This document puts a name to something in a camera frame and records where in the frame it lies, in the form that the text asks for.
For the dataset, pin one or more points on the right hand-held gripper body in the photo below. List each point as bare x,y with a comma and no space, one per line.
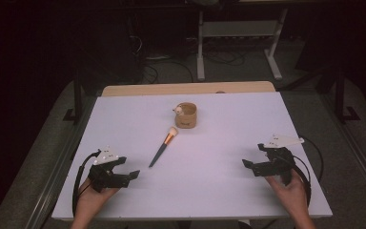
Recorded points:
279,162

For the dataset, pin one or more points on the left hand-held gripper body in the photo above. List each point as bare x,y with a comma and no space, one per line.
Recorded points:
103,178

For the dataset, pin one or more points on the round wooden cup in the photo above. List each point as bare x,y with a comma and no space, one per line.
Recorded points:
187,119

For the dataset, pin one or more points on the person's left hand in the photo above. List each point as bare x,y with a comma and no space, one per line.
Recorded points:
90,202

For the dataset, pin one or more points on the person's right hand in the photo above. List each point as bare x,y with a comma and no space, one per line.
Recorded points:
294,197

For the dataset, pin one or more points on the white board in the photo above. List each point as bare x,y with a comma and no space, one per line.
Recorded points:
209,165

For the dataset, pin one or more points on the black metal stand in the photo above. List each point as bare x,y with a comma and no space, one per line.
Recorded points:
340,98
77,101

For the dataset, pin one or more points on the wooden table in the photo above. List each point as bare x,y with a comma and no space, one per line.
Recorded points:
158,89

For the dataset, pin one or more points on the silver metal rail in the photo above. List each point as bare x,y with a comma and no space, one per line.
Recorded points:
355,143
55,171

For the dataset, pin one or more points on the white metal desk frame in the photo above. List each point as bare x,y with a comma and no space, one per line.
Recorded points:
235,29

